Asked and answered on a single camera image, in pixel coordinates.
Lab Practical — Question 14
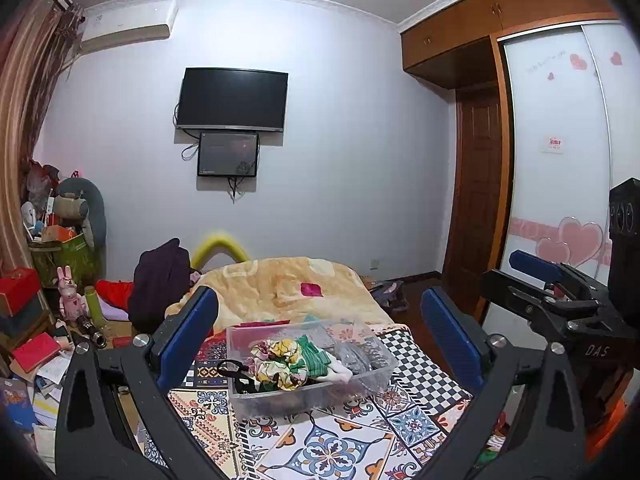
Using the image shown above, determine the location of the floral scrunchie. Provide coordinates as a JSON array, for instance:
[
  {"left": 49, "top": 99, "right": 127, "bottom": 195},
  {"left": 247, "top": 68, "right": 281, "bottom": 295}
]
[{"left": 249, "top": 338, "right": 312, "bottom": 393}]

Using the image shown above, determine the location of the small black wall monitor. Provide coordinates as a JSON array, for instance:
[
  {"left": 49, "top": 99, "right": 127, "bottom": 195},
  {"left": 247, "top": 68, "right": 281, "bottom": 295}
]
[{"left": 196, "top": 130, "right": 261, "bottom": 179}]

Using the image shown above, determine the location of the grey mesh pouch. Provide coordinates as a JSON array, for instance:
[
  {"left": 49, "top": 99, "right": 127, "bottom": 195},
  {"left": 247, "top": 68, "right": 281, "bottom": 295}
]
[{"left": 332, "top": 334, "right": 397, "bottom": 377}]

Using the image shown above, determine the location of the white wardrobe sliding door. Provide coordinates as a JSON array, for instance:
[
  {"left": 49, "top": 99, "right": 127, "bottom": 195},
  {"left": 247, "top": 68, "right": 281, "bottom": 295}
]
[{"left": 481, "top": 20, "right": 640, "bottom": 331}]

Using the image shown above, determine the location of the black flashlight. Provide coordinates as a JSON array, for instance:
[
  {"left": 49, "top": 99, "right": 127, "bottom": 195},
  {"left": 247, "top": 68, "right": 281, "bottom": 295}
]
[{"left": 74, "top": 314, "right": 108, "bottom": 349}]

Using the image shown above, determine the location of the striped pink curtain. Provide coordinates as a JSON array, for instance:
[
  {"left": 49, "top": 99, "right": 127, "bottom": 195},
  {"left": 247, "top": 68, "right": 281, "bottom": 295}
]
[{"left": 0, "top": 0, "right": 85, "bottom": 281}]

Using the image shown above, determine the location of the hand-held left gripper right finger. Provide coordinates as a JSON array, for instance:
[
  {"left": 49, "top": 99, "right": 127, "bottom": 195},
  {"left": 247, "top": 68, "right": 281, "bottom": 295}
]
[{"left": 415, "top": 287, "right": 586, "bottom": 480}]

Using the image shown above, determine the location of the yellow curved tube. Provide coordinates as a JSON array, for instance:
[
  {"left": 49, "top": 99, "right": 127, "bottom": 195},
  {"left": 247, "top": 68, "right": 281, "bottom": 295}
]
[{"left": 192, "top": 229, "right": 252, "bottom": 269}]

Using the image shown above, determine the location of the white air conditioner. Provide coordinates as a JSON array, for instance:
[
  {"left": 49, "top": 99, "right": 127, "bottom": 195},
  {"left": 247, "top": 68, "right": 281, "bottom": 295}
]
[{"left": 80, "top": 0, "right": 180, "bottom": 55}]

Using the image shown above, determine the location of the yellow quilted blanket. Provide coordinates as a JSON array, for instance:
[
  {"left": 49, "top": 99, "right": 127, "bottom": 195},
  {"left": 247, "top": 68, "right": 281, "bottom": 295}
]
[{"left": 167, "top": 256, "right": 394, "bottom": 334}]

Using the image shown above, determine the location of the brown wooden door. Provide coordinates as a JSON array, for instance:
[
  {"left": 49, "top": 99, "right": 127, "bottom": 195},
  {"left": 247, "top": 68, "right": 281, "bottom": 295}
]
[{"left": 442, "top": 86, "right": 507, "bottom": 319}]

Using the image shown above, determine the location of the clutter of bags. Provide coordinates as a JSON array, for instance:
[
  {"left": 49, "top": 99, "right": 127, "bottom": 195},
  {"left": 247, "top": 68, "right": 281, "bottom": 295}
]
[{"left": 21, "top": 159, "right": 62, "bottom": 242}]

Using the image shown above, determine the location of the orange cloth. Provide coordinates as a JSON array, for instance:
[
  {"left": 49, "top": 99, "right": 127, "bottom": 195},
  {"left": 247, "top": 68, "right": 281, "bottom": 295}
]
[{"left": 586, "top": 396, "right": 640, "bottom": 462}]

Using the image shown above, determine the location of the blue book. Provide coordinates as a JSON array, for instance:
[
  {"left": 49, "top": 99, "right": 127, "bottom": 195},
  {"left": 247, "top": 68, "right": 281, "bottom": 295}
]
[{"left": 0, "top": 376, "right": 39, "bottom": 432}]

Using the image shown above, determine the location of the clear plastic box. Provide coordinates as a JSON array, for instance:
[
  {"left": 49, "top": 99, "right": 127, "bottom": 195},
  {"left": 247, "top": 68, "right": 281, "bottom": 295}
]
[{"left": 225, "top": 318, "right": 400, "bottom": 419}]

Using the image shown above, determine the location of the grey purple bag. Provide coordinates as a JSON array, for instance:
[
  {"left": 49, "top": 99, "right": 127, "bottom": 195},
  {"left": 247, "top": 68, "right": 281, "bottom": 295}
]
[{"left": 370, "top": 280, "right": 412, "bottom": 314}]

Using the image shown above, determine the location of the red box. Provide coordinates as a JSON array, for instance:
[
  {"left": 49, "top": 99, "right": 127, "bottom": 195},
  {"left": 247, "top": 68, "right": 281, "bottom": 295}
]
[{"left": 0, "top": 267, "right": 42, "bottom": 317}]

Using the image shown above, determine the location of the green knitted cloth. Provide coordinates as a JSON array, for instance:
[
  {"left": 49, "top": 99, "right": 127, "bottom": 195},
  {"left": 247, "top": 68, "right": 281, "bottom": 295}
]
[{"left": 294, "top": 336, "right": 354, "bottom": 384}]

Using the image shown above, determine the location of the black wall television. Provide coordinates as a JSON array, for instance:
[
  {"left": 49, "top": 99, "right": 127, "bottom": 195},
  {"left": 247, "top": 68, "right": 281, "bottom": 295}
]
[{"left": 174, "top": 66, "right": 290, "bottom": 134}]

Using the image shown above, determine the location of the wooden overhead cabinet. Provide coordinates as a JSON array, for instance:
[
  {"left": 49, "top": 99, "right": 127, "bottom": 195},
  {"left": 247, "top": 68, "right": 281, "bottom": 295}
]
[{"left": 399, "top": 0, "right": 625, "bottom": 89}]

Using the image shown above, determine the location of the light purple cloth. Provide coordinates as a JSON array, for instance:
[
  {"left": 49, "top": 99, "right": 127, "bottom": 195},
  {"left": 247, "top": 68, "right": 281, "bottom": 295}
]
[{"left": 97, "top": 304, "right": 132, "bottom": 322}]

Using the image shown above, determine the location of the green storage box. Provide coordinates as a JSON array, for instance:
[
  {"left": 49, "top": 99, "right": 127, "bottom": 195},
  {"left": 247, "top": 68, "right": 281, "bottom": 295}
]
[{"left": 29, "top": 231, "right": 102, "bottom": 287}]

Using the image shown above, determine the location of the dark purple clothing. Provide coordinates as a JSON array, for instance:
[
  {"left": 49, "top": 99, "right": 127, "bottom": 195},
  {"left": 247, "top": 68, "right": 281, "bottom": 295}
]
[{"left": 127, "top": 238, "right": 194, "bottom": 334}]

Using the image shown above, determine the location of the grey box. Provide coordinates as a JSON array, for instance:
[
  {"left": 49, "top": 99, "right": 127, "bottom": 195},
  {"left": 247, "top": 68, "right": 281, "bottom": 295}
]
[{"left": 0, "top": 300, "right": 52, "bottom": 337}]

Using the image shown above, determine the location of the pile of papers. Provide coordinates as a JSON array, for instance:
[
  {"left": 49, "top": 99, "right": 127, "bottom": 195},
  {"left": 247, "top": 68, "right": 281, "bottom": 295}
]
[{"left": 0, "top": 345, "right": 77, "bottom": 466}]

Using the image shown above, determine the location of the patterned bed sheet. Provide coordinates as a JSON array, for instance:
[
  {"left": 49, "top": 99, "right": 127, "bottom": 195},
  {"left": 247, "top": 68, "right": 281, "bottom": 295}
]
[{"left": 115, "top": 321, "right": 507, "bottom": 480}]

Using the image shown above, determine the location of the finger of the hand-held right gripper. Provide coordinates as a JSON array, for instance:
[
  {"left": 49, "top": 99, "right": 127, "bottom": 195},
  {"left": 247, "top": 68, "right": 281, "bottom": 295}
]
[
  {"left": 520, "top": 297, "right": 623, "bottom": 345},
  {"left": 480, "top": 249, "right": 610, "bottom": 311}
]

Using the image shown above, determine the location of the grey plush pillow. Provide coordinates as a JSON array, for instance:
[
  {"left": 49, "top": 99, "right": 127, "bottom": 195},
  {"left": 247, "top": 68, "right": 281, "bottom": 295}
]
[{"left": 53, "top": 177, "right": 108, "bottom": 252}]

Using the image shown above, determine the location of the red cloth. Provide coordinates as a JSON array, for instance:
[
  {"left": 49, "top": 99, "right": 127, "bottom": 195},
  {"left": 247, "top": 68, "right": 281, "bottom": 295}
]
[{"left": 95, "top": 279, "right": 137, "bottom": 309}]

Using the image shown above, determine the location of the red book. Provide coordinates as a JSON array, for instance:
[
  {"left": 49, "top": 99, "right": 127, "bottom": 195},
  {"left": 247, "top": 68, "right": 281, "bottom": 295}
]
[{"left": 11, "top": 333, "right": 62, "bottom": 374}]

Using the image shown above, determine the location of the pink rabbit plush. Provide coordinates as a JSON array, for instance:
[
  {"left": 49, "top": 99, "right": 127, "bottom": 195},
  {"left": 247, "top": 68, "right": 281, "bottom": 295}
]
[{"left": 57, "top": 265, "right": 84, "bottom": 319}]

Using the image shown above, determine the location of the green bottle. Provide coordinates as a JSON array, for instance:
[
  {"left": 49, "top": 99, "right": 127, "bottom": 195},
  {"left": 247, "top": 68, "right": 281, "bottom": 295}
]
[{"left": 83, "top": 284, "right": 104, "bottom": 332}]

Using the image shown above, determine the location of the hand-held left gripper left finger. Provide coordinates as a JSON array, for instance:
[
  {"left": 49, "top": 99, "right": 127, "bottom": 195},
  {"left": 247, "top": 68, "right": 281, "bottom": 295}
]
[{"left": 55, "top": 287, "right": 236, "bottom": 480}]

